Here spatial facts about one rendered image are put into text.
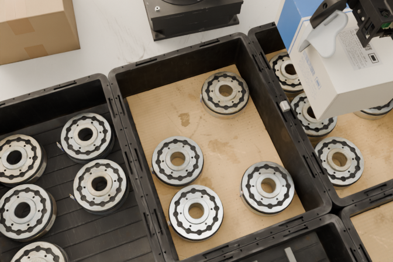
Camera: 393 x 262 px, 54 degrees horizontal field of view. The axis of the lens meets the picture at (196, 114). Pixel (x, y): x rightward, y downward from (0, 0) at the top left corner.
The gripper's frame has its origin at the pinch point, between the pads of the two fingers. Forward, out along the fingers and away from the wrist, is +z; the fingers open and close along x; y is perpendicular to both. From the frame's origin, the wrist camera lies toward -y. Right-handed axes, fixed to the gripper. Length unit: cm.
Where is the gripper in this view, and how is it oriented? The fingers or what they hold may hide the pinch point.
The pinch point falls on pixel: (340, 37)
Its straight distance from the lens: 65.0
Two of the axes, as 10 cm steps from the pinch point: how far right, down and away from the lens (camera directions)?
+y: 2.6, 8.8, -4.0
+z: -0.3, 4.2, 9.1
